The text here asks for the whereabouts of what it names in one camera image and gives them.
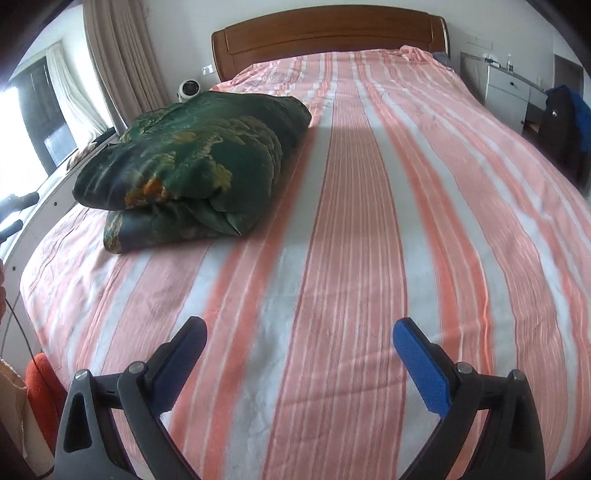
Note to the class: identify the white sheer curtain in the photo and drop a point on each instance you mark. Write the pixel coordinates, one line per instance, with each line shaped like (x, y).
(74, 87)

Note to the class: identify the small white fan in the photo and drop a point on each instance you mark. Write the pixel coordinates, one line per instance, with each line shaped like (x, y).
(188, 91)

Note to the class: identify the black chair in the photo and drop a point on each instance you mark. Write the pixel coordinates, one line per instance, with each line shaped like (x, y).
(556, 134)

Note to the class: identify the green patterned quilt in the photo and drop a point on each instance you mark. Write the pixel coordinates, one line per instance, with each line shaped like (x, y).
(194, 157)

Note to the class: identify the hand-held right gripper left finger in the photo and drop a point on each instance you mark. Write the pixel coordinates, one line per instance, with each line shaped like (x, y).
(180, 364)

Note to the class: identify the orange fuzzy cloth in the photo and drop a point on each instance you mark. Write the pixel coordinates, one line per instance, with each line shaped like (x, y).
(44, 401)

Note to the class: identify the white desk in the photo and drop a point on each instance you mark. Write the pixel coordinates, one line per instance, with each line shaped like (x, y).
(508, 90)

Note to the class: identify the grey pillow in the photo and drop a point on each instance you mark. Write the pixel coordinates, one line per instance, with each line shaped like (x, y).
(441, 57)

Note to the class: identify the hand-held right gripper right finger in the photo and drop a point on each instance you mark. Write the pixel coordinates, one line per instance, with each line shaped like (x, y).
(420, 364)

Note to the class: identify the beige curtain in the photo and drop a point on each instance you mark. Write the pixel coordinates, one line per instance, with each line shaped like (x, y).
(124, 60)

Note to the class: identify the pink striped bed sheet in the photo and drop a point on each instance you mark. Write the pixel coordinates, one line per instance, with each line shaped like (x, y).
(351, 230)

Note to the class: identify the blue garment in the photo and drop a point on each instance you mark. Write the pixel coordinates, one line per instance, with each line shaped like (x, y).
(581, 115)

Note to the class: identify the window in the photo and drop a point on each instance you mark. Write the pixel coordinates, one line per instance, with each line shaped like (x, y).
(41, 120)

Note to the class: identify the wooden headboard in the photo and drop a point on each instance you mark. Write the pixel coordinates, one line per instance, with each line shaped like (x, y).
(323, 32)

